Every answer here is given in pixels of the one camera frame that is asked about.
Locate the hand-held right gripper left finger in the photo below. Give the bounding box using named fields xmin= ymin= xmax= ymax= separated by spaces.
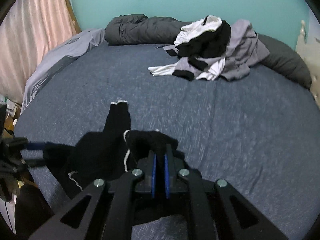
xmin=29 ymin=152 xmax=157 ymax=240

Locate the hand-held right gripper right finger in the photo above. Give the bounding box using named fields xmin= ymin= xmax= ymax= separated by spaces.
xmin=164 ymin=144 xmax=288 ymax=240

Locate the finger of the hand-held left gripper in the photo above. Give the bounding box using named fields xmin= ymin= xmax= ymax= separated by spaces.
xmin=21 ymin=154 xmax=49 ymax=168
xmin=5 ymin=137 xmax=49 ymax=153

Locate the black t-shirt white trim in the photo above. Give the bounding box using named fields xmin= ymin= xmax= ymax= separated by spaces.
xmin=42 ymin=101 xmax=190 ymax=227

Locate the pile of floor clutter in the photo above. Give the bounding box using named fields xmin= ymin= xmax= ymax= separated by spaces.
xmin=0 ymin=94 xmax=23 ymax=137

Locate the blue patterned bed sheet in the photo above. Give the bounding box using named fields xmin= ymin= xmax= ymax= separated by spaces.
xmin=14 ymin=42 xmax=320 ymax=240

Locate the light grey blanket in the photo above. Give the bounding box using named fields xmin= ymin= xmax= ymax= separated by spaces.
xmin=21 ymin=28 xmax=107 ymax=113

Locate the pink curtain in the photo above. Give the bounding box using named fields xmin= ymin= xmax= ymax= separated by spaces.
xmin=0 ymin=0 xmax=78 ymax=106

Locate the cardboard plank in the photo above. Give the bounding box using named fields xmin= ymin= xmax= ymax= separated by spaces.
xmin=64 ymin=0 xmax=82 ymax=33

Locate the grey hoodie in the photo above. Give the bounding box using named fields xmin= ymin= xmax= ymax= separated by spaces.
xmin=220 ymin=19 xmax=271 ymax=82

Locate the dark grey duvet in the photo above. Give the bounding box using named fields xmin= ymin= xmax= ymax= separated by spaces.
xmin=104 ymin=14 xmax=313 ymax=89

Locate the white shirt black trim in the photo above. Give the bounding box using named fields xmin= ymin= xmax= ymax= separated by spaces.
xmin=174 ymin=15 xmax=223 ymax=48

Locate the cream tufted headboard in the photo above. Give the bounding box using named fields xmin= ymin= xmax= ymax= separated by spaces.
xmin=295 ymin=37 xmax=320 ymax=101

